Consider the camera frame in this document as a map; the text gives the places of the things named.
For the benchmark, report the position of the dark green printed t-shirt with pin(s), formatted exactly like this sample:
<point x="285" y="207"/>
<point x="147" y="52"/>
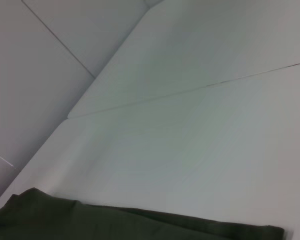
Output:
<point x="90" y="220"/>

